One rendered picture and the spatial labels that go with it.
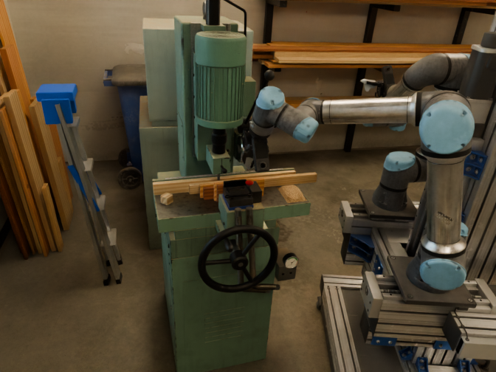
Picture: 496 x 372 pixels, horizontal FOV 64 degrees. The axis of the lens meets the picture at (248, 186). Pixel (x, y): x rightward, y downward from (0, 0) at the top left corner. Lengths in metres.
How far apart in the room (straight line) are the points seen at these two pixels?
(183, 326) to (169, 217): 0.57
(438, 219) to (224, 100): 0.77
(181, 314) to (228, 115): 0.86
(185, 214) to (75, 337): 1.10
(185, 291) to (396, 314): 0.81
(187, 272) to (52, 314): 1.07
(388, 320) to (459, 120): 0.75
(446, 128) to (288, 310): 1.60
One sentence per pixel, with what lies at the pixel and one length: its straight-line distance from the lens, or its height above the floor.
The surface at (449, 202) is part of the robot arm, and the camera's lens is 1.15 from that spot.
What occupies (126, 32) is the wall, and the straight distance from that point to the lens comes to 3.70.
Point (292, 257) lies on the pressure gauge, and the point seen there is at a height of 0.68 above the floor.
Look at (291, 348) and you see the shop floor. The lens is 2.21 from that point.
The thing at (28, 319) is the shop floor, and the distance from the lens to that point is 2.52.
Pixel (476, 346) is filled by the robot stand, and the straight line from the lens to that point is 1.50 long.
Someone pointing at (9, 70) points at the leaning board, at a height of 1.09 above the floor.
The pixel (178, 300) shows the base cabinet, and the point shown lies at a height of 0.49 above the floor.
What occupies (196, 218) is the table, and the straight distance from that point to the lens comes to 1.48.
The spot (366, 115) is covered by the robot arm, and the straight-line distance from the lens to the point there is 1.22.
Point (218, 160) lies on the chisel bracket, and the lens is 1.51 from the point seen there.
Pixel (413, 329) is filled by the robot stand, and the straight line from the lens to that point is 1.56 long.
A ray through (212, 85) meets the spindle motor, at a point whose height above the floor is 1.35.
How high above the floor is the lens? 1.70
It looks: 29 degrees down
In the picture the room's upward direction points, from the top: 3 degrees clockwise
